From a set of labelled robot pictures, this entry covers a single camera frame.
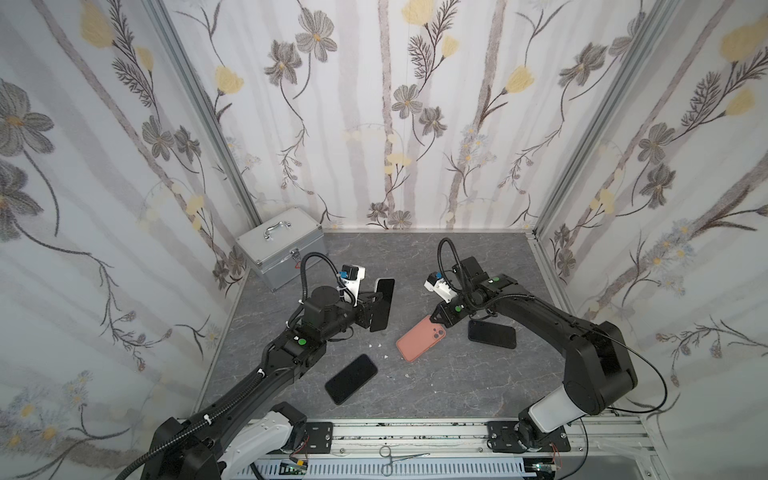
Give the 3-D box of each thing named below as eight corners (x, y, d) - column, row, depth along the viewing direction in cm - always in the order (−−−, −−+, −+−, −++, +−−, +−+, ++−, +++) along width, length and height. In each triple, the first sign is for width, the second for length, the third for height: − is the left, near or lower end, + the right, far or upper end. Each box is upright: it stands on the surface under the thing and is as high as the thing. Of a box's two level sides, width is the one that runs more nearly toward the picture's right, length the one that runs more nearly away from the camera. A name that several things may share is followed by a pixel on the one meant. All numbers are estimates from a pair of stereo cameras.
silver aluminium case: (251, 268, 111) (233, 238, 99) (305, 235, 122) (296, 205, 110) (275, 295, 104) (259, 266, 91) (330, 258, 115) (323, 227, 102)
